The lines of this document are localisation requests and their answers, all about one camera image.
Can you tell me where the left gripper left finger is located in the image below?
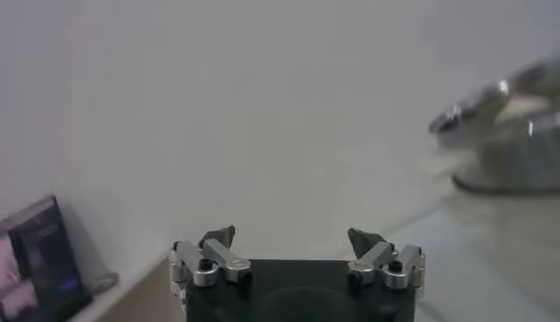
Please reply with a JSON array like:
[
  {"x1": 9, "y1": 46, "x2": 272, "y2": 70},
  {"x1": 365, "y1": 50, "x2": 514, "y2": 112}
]
[{"x1": 169, "y1": 224, "x2": 253, "y2": 289}]

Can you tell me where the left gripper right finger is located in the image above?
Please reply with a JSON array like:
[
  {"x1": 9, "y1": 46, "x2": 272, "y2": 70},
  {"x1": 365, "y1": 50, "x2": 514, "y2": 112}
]
[{"x1": 347, "y1": 227, "x2": 426, "y2": 291}]

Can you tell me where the white steamed baozi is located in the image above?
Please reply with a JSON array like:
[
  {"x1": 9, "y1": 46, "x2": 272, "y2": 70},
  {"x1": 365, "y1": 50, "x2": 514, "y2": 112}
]
[{"x1": 496, "y1": 94, "x2": 550, "y2": 123}]

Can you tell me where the perforated steel steamer basket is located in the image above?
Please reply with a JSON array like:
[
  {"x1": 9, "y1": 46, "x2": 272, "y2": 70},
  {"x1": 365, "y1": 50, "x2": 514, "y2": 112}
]
[{"x1": 428, "y1": 54, "x2": 560, "y2": 193}]

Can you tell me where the white rounded side desk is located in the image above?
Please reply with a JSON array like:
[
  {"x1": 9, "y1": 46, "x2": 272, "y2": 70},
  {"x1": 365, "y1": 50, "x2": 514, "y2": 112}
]
[{"x1": 65, "y1": 251, "x2": 176, "y2": 322}]

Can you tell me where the cream electric cooker pot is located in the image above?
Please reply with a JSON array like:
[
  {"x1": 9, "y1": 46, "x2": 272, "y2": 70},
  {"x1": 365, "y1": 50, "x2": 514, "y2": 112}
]
[{"x1": 417, "y1": 148, "x2": 560, "y2": 198}]

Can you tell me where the round grey puck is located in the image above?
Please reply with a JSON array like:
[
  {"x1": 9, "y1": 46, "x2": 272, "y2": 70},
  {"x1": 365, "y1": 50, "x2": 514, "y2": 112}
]
[{"x1": 89, "y1": 271, "x2": 120, "y2": 294}]

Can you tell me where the black laptop screen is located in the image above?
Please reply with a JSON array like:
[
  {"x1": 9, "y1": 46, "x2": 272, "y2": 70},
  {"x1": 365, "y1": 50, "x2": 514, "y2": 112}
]
[{"x1": 0, "y1": 194, "x2": 94, "y2": 322}]

